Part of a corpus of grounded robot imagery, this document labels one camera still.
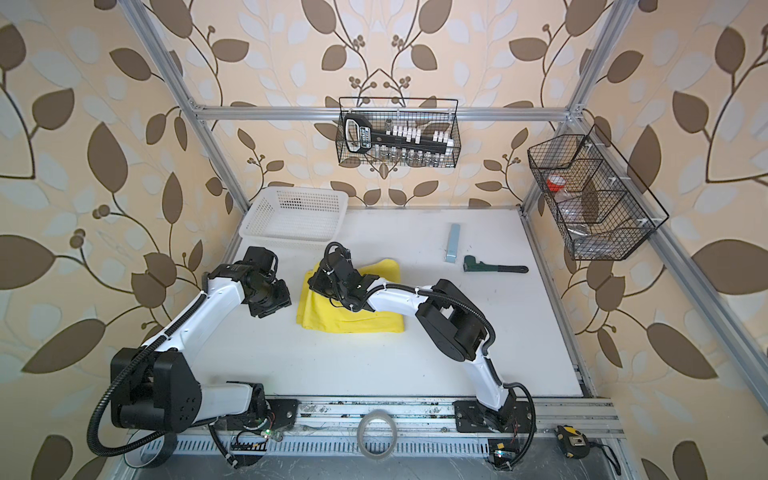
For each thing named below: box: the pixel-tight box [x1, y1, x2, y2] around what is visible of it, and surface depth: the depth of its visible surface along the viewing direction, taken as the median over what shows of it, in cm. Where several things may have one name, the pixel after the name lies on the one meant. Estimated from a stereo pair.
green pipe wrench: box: [463, 255, 529, 273], surface depth 104 cm
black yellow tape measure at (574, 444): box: [554, 424, 621, 476], surface depth 70 cm
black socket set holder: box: [344, 113, 452, 154], surface depth 85 cm
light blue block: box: [445, 224, 461, 263], surface depth 107 cm
